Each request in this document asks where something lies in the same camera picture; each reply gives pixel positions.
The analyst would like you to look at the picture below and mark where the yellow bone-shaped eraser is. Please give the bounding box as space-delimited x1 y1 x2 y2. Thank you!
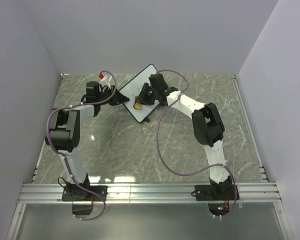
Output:
133 102 142 110

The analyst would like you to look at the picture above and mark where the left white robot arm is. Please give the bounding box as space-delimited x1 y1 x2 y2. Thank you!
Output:
45 81 130 201

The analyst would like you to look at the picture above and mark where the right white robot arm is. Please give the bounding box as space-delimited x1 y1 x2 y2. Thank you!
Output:
134 71 235 200

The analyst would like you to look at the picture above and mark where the aluminium mounting rail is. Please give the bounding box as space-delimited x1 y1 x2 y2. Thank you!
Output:
17 182 282 204

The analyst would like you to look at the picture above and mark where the small white whiteboard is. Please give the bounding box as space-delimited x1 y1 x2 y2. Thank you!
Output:
119 64 159 123

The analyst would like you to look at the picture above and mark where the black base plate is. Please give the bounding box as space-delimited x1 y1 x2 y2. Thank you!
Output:
191 184 235 201
61 184 108 202

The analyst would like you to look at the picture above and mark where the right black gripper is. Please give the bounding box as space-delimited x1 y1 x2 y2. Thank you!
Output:
134 84 158 108

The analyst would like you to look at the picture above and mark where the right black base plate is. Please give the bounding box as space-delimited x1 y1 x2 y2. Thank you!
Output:
191 184 235 201

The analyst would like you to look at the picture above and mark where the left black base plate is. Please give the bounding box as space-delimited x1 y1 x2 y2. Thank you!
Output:
61 184 108 202

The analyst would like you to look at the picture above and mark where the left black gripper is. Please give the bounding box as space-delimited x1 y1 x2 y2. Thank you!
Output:
97 86 130 108

